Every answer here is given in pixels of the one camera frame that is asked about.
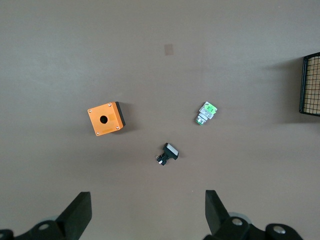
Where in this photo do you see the orange button enclosure box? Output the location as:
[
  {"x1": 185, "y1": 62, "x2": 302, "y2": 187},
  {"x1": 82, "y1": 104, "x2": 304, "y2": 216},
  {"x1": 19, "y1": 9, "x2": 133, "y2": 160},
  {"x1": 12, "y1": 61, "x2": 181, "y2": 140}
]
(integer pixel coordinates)
[{"x1": 87, "y1": 101, "x2": 127, "y2": 137}]

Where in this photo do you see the small brown tape patch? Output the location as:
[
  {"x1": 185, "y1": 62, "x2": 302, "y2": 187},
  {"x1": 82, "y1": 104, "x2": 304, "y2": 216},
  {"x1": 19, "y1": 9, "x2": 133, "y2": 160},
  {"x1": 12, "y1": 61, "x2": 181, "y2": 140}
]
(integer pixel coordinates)
[{"x1": 163, "y1": 43, "x2": 175, "y2": 56}]

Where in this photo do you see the black square white-capped button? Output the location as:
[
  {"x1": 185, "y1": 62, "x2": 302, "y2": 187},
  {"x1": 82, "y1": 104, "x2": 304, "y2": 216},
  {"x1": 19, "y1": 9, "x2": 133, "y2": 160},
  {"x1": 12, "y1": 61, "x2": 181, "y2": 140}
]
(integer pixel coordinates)
[{"x1": 154, "y1": 142, "x2": 180, "y2": 166}]

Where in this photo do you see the black wire wooden rack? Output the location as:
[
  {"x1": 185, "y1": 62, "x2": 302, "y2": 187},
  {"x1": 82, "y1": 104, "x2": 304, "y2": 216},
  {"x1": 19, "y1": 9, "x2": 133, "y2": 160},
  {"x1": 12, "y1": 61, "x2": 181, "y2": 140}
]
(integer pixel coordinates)
[{"x1": 299, "y1": 51, "x2": 320, "y2": 116}]

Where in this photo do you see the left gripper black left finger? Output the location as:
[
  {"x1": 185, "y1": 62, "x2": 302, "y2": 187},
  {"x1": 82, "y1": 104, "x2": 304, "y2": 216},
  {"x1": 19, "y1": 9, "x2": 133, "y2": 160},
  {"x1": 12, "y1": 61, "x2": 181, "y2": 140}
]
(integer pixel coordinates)
[{"x1": 0, "y1": 191, "x2": 93, "y2": 240}]

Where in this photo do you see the green push button switch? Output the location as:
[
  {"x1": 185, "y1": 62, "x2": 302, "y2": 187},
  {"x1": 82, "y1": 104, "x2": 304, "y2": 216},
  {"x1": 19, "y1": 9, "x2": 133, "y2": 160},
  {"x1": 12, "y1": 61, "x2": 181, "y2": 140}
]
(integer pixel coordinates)
[{"x1": 193, "y1": 100, "x2": 218, "y2": 126}]

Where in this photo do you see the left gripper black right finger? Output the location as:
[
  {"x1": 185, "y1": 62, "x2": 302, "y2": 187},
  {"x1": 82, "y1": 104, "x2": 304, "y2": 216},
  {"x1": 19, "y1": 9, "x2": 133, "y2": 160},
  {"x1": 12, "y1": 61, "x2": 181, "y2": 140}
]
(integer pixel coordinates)
[{"x1": 203, "y1": 189, "x2": 305, "y2": 240}]

